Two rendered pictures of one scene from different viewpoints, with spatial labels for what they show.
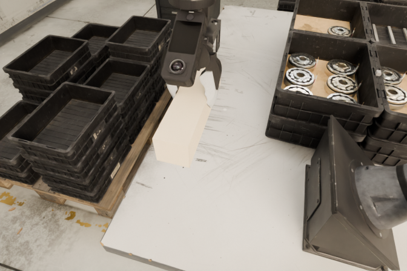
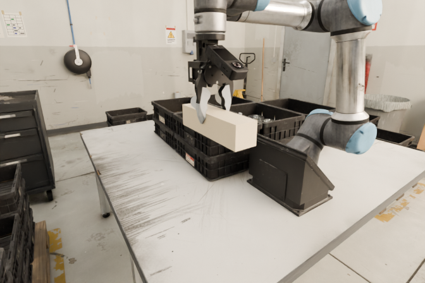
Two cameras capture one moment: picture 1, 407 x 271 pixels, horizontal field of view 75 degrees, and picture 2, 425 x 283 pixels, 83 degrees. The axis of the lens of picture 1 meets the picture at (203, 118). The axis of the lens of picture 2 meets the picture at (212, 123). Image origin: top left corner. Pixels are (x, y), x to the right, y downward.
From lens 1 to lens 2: 51 cm
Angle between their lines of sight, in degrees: 50
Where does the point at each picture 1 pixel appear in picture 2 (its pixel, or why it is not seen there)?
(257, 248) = (282, 235)
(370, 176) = (293, 144)
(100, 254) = not seen: outside the picture
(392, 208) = (313, 151)
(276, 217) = (268, 213)
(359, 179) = not seen: hidden behind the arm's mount
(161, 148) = (240, 133)
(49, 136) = not seen: outside the picture
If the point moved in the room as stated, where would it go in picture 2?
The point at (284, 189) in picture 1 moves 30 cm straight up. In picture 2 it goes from (253, 198) to (257, 126)
